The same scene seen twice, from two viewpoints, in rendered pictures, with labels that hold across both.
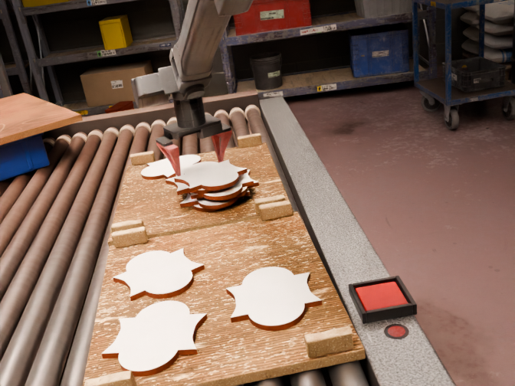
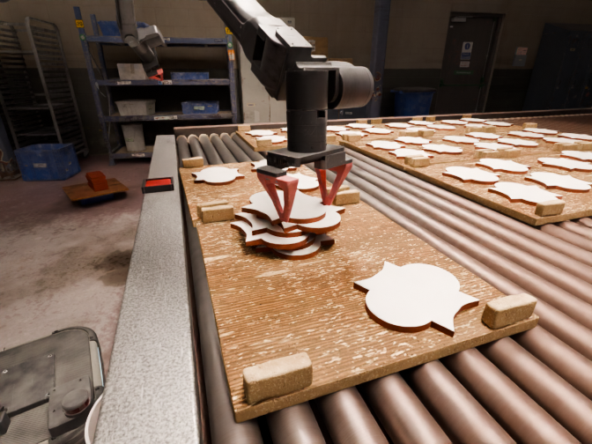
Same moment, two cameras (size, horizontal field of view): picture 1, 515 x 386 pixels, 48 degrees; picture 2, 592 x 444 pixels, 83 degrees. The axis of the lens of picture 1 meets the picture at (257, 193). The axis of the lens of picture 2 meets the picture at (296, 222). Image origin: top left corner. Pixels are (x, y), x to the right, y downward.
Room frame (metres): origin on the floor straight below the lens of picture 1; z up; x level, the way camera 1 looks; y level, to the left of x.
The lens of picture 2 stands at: (1.59, -0.04, 1.19)
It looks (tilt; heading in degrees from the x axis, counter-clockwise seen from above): 24 degrees down; 164
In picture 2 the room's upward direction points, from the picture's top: straight up
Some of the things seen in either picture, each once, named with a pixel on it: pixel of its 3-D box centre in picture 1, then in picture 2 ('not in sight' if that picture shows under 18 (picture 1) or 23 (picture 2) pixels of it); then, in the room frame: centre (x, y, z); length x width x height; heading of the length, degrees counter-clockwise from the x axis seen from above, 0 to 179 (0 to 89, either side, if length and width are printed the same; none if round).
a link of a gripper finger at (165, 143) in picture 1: (180, 152); (321, 179); (1.11, 0.14, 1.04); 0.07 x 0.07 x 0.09; 28
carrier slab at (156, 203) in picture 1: (199, 187); (326, 262); (1.18, 0.12, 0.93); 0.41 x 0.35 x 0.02; 3
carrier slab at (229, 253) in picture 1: (213, 291); (255, 183); (0.76, 0.09, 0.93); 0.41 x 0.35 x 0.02; 5
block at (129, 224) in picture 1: (127, 228); (346, 196); (0.98, 0.25, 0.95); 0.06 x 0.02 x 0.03; 93
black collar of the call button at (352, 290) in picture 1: (381, 298); (158, 184); (0.68, -0.15, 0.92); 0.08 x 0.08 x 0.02; 3
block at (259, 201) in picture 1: (270, 204); (218, 213); (0.99, -0.02, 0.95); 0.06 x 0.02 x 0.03; 93
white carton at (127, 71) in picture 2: not in sight; (136, 71); (-3.89, -0.73, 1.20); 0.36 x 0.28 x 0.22; 74
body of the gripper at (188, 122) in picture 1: (190, 114); (307, 136); (1.12, 0.11, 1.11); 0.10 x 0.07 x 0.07; 118
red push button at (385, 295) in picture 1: (381, 299); (159, 185); (0.68, -0.15, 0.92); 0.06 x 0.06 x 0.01; 3
